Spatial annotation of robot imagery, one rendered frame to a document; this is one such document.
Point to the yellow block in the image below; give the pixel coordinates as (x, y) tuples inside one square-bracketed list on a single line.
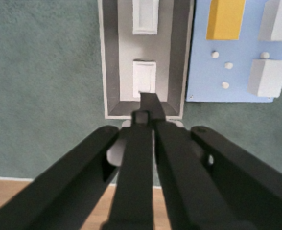
[(224, 20)]

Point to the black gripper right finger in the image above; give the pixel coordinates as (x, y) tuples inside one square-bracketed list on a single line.
[(251, 188)]

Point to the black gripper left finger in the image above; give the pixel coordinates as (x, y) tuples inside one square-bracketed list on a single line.
[(64, 196)]

